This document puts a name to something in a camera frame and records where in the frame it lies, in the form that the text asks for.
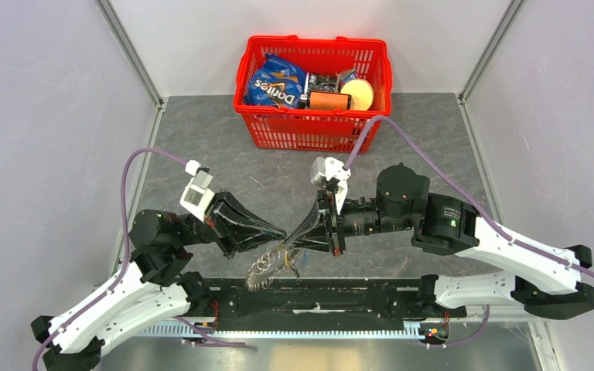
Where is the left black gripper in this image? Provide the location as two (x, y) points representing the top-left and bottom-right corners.
(177, 187), (289, 258)

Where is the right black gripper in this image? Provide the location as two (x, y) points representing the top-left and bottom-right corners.
(285, 186), (414, 256)

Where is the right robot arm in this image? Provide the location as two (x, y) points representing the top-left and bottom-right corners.
(286, 160), (594, 320)

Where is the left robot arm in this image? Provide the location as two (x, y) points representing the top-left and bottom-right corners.
(31, 189), (286, 370)

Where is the orange can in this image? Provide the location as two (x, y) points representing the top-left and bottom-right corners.
(306, 90), (352, 111)

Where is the red plastic shopping basket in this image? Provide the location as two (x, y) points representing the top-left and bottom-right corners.
(233, 35), (393, 152)

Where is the round yellow lid container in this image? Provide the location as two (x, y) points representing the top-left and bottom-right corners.
(340, 79), (374, 111)

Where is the blue Doritos chip bag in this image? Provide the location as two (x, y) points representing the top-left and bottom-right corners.
(244, 53), (306, 109)

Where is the dark printed snack packet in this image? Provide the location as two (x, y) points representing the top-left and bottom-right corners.
(304, 72), (338, 94)

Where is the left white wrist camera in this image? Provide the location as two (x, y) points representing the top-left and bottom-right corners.
(179, 160), (215, 222)

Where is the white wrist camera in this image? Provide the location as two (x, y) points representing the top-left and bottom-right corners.
(310, 157), (351, 215)
(179, 160), (215, 222)

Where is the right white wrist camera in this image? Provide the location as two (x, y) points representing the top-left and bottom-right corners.
(310, 157), (351, 215)

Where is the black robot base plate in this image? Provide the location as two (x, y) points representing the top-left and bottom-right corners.
(182, 277), (471, 330)

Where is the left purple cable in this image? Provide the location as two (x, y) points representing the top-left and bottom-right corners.
(31, 148), (190, 371)

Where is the purple cable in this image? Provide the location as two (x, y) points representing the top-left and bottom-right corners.
(31, 148), (190, 371)
(343, 114), (594, 349)

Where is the slotted metal cable duct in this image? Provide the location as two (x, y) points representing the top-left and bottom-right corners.
(137, 319), (450, 342)

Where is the left aluminium frame post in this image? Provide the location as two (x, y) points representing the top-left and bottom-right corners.
(95, 0), (164, 109)

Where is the aluminium frame post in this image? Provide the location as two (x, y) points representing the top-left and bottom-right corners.
(457, 0), (526, 104)
(95, 0), (164, 109)

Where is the right aluminium frame post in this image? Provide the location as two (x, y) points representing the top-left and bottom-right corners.
(457, 0), (526, 104)

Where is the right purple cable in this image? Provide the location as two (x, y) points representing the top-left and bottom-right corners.
(343, 114), (594, 349)

